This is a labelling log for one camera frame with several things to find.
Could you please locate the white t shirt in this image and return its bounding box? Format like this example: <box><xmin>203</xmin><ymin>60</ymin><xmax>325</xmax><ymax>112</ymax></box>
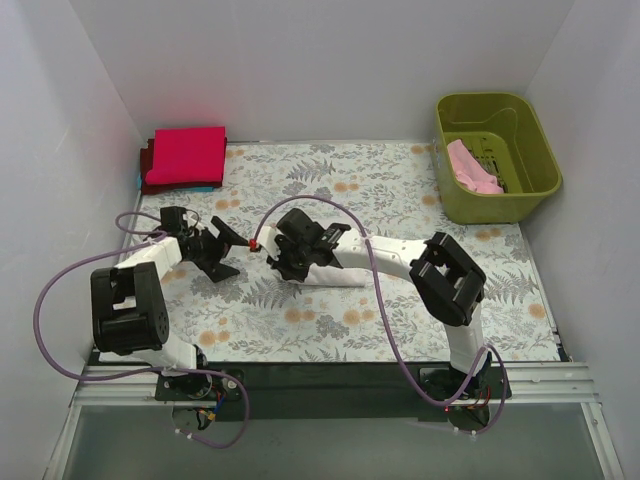
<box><xmin>272</xmin><ymin>219</ymin><xmax>370</xmax><ymax>289</ymax></box>

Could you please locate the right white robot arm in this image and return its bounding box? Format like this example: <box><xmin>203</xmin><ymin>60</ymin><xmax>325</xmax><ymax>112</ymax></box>
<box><xmin>255</xmin><ymin>208</ymin><xmax>491</xmax><ymax>406</ymax></box>

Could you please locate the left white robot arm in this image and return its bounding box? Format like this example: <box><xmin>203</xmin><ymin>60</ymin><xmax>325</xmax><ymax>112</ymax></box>
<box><xmin>90</xmin><ymin>206</ymin><xmax>249</xmax><ymax>376</ymax></box>

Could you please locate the floral table mat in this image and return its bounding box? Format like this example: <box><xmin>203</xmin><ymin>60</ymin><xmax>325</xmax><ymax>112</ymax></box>
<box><xmin>136</xmin><ymin>143</ymin><xmax>559</xmax><ymax>362</ymax></box>

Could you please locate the folded magenta t shirt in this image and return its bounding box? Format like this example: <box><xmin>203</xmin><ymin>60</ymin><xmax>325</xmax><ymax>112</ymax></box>
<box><xmin>142</xmin><ymin>126</ymin><xmax>227</xmax><ymax>187</ymax></box>

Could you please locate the folded teal t shirt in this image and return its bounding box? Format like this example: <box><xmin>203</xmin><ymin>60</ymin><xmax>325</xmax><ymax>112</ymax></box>
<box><xmin>136</xmin><ymin>174</ymin><xmax>215</xmax><ymax>195</ymax></box>

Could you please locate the pink t shirt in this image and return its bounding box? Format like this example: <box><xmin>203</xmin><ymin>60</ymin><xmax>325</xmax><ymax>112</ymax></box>
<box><xmin>447</xmin><ymin>139</ymin><xmax>504</xmax><ymax>194</ymax></box>

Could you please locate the green plastic basket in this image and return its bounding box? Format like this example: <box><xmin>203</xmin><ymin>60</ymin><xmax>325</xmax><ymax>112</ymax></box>
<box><xmin>432</xmin><ymin>92</ymin><xmax>562</xmax><ymax>224</ymax></box>

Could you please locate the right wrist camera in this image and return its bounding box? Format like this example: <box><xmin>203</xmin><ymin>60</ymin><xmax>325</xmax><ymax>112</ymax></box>
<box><xmin>248</xmin><ymin>226</ymin><xmax>281</xmax><ymax>269</ymax></box>

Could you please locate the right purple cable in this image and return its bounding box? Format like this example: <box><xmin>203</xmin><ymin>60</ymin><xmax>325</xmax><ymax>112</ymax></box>
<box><xmin>248</xmin><ymin>194</ymin><xmax>510</xmax><ymax>437</ymax></box>

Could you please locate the purple cable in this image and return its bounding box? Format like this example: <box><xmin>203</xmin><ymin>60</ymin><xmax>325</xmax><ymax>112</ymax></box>
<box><xmin>248</xmin><ymin>194</ymin><xmax>510</xmax><ymax>437</ymax></box>
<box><xmin>33</xmin><ymin>211</ymin><xmax>251</xmax><ymax>449</ymax></box>

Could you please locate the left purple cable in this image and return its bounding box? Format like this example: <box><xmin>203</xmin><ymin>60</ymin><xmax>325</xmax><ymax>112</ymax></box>
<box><xmin>33</xmin><ymin>211</ymin><xmax>251</xmax><ymax>449</ymax></box>

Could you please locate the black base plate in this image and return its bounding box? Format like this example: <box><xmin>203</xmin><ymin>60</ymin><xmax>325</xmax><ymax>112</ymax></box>
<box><xmin>155</xmin><ymin>362</ymin><xmax>504</xmax><ymax>422</ymax></box>

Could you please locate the aluminium rail frame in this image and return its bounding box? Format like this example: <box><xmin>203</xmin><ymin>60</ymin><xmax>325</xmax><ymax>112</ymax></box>
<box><xmin>44</xmin><ymin>139</ymin><xmax>626</xmax><ymax>480</ymax></box>

